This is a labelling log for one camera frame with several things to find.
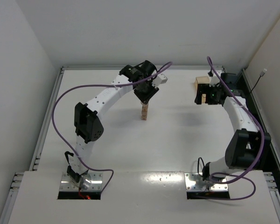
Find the plain wooden block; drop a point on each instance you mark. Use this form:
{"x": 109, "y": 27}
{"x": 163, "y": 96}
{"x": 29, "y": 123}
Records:
{"x": 144, "y": 109}
{"x": 144, "y": 105}

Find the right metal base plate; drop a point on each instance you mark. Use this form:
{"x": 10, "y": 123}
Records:
{"x": 194, "y": 183}

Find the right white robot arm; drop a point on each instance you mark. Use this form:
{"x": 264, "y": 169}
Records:
{"x": 249, "y": 146}

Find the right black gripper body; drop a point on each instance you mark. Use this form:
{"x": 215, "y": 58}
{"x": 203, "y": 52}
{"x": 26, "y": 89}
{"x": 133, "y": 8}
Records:
{"x": 199, "y": 94}

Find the metal base plate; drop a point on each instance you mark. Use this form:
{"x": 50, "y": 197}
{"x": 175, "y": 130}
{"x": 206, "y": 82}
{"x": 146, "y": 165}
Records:
{"x": 91, "y": 182}
{"x": 194, "y": 183}

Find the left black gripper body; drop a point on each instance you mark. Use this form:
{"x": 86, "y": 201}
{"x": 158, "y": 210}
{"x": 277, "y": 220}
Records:
{"x": 146, "y": 92}

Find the aluminium table frame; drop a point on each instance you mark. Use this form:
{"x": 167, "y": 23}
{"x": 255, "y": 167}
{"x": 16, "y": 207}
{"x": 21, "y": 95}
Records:
{"x": 143, "y": 145}

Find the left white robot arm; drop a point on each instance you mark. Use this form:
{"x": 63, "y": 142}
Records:
{"x": 88, "y": 116}

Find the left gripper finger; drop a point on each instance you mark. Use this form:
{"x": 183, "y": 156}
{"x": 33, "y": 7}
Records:
{"x": 151, "y": 93}
{"x": 143, "y": 99}

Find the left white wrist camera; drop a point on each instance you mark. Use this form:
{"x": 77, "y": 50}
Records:
{"x": 160, "y": 79}

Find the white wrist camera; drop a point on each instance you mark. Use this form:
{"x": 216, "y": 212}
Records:
{"x": 160, "y": 79}
{"x": 214, "y": 80}

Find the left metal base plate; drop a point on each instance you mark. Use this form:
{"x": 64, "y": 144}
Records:
{"x": 91, "y": 182}

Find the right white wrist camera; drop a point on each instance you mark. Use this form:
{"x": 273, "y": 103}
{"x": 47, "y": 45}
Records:
{"x": 214, "y": 80}

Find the transparent amber plastic tray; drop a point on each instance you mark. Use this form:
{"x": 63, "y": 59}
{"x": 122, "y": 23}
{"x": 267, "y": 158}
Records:
{"x": 201, "y": 80}

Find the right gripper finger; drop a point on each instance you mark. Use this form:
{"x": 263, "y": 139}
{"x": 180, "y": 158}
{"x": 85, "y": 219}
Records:
{"x": 203, "y": 88}
{"x": 200, "y": 99}

